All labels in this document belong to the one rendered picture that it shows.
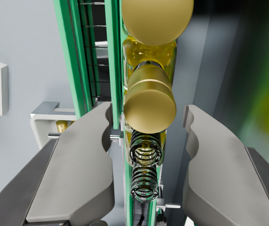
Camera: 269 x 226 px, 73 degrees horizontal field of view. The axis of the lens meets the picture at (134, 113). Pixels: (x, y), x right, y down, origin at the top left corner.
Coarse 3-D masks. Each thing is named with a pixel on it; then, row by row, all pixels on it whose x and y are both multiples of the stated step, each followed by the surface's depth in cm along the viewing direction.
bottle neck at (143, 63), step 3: (147, 60) 16; (150, 60) 16; (141, 63) 16; (144, 63) 16; (147, 63) 16; (150, 63) 16; (153, 63) 16; (156, 63) 16; (138, 66) 16; (159, 66) 16; (135, 69) 17
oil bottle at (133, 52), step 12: (132, 48) 17; (144, 48) 17; (156, 48) 17; (168, 48) 17; (132, 60) 17; (144, 60) 17; (156, 60) 17; (168, 60) 17; (132, 72) 17; (168, 72) 17
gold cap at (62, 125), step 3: (60, 120) 60; (63, 120) 60; (57, 123) 58; (60, 123) 58; (63, 123) 58; (66, 123) 60; (57, 126) 58; (60, 126) 58; (63, 126) 59; (66, 126) 60; (57, 129) 59; (60, 129) 59; (63, 129) 59; (60, 132) 60
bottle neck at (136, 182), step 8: (136, 168) 21; (144, 168) 21; (152, 168) 21; (136, 176) 20; (144, 176) 20; (152, 176) 20; (136, 184) 19; (144, 184) 19; (152, 184) 19; (136, 192) 20; (144, 192) 21; (152, 192) 20; (144, 200) 20; (152, 200) 20
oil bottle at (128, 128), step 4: (124, 92) 21; (124, 96) 21; (124, 100) 21; (124, 120) 22; (124, 124) 22; (128, 124) 21; (128, 128) 21; (132, 128) 21; (128, 132) 23; (160, 132) 21
